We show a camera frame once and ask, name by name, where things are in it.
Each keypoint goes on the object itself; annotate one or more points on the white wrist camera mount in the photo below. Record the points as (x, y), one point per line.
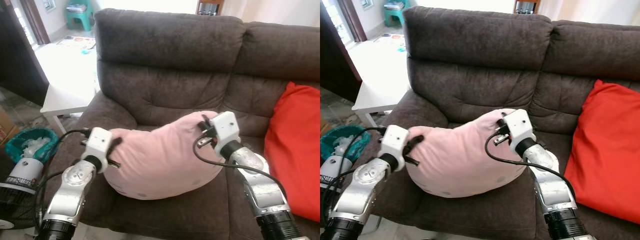
(97, 145)
(226, 129)
(393, 142)
(521, 125)

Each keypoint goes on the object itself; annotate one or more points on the brown fabric sofa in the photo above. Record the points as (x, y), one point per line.
(175, 65)
(475, 60)

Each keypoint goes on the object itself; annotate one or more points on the pink pillow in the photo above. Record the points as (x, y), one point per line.
(460, 155)
(160, 155)

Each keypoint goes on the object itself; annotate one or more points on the printed floor mat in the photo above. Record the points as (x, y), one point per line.
(75, 43)
(392, 41)

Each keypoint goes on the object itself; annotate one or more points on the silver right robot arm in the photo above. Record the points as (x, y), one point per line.
(260, 190)
(555, 190)

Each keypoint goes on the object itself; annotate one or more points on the black floor fan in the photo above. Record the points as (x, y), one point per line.
(25, 175)
(331, 172)

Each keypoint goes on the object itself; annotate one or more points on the cardboard box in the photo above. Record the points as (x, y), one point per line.
(6, 127)

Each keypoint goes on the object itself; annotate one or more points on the red pillow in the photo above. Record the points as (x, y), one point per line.
(605, 150)
(295, 150)

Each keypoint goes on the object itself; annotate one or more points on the brown door frame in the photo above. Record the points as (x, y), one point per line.
(36, 22)
(354, 20)

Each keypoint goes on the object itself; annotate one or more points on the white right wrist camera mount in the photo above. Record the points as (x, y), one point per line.
(521, 125)
(226, 129)

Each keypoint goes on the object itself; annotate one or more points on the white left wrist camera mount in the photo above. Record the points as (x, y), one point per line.
(393, 142)
(97, 145)

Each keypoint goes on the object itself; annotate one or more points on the dark wooden cabinet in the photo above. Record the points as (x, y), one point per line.
(17, 60)
(335, 60)

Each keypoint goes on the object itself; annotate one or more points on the white low table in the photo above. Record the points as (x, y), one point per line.
(65, 85)
(380, 85)

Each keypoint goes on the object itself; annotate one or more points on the teal waste bin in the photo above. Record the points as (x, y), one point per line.
(357, 142)
(17, 145)

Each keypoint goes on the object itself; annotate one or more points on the teal plastic stool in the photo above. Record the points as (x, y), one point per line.
(398, 15)
(80, 17)

